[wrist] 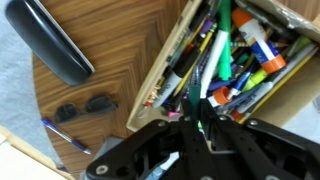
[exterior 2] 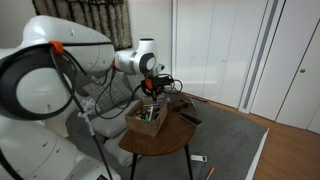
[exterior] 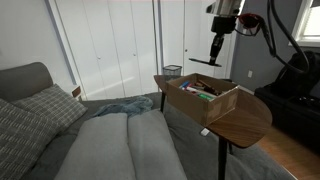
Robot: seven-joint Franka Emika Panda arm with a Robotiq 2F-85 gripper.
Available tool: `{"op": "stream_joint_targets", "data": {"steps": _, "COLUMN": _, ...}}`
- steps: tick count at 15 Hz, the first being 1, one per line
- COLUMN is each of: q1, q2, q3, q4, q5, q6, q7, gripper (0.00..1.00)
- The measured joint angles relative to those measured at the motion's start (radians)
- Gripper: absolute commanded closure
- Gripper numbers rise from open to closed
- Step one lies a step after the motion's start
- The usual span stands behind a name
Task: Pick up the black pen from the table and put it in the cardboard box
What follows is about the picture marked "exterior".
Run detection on grey fabric sofa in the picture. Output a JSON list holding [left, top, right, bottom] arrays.
[[0, 61, 298, 180]]

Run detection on light grey seat cushion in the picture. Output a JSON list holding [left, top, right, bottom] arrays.
[[127, 109, 188, 180], [54, 112, 137, 180]]

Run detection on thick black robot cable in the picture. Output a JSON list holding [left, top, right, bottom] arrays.
[[259, 0, 311, 75]]

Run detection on wide white closet doors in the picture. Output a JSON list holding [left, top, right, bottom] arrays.
[[54, 0, 158, 100]]

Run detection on narrow white closet doors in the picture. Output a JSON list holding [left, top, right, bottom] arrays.
[[159, 0, 224, 78]]

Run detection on dark brown marker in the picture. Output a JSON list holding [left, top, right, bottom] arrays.
[[196, 79, 222, 97]]

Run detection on black backpack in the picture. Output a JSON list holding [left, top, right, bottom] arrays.
[[272, 50, 320, 99]]

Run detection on wooden side table black legs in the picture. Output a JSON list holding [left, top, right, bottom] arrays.
[[153, 74, 273, 180]]

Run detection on grey dashed pattern pillow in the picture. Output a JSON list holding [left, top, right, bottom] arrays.
[[0, 97, 61, 180]]

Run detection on red and white marker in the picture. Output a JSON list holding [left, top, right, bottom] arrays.
[[185, 85, 205, 96]]

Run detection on blue marker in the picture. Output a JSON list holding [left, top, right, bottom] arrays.
[[179, 80, 191, 90]]

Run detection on black armchair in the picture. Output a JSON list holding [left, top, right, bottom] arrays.
[[254, 82, 320, 152]]

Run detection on open cardboard box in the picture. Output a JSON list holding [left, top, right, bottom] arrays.
[[166, 72, 240, 127]]

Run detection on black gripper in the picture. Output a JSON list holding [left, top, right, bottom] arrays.
[[208, 14, 238, 66]]

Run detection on black pen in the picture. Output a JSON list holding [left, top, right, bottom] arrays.
[[188, 57, 223, 68]]

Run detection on green marker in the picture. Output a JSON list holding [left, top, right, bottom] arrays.
[[197, 93, 215, 102]]

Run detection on red ring cable holder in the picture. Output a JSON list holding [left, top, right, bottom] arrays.
[[237, 12, 265, 37]]

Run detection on blue crumpled blanket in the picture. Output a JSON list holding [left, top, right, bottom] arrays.
[[90, 95, 155, 118]]

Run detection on grey checkered pillow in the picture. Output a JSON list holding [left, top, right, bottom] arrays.
[[11, 83, 89, 132]]

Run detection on black mesh wastebasket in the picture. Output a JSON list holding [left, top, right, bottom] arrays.
[[162, 64, 183, 77]]

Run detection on small wooden nightstand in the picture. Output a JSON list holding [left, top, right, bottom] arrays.
[[70, 85, 83, 100]]

